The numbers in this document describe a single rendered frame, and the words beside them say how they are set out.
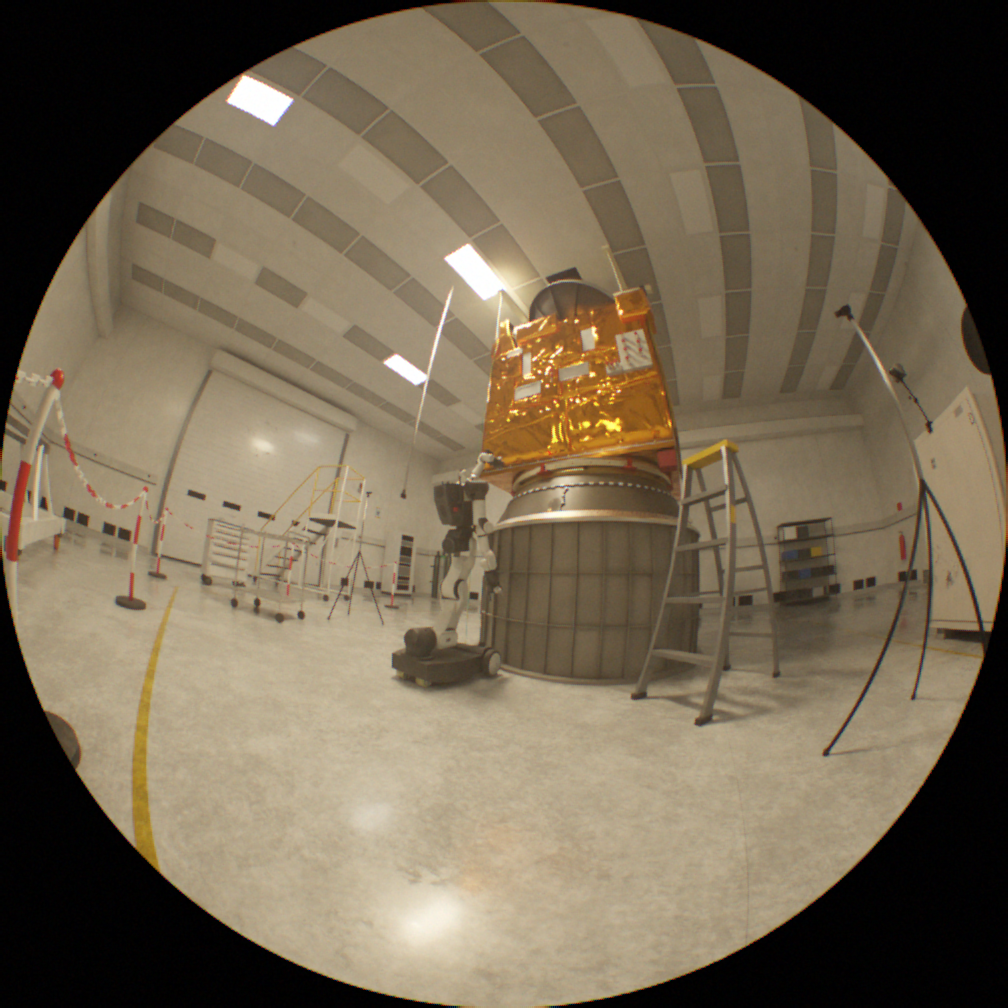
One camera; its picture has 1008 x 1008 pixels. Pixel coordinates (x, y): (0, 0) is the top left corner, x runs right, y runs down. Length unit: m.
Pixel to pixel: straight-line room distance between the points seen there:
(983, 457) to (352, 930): 3.12
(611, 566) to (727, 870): 1.89
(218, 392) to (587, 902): 9.26
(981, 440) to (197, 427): 10.97
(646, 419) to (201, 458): 8.55
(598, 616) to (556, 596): 0.33
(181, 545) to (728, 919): 8.56
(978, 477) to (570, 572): 3.13
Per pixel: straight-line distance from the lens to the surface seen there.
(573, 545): 2.17
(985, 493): 2.74
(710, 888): 0.87
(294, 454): 8.92
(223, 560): 5.15
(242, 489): 8.40
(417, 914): 0.76
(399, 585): 9.50
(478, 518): 2.01
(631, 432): 2.59
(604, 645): 2.19
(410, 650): 1.89
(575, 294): 4.23
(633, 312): 3.43
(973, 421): 2.76
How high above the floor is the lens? 0.68
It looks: 15 degrees up
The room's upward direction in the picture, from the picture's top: 4 degrees clockwise
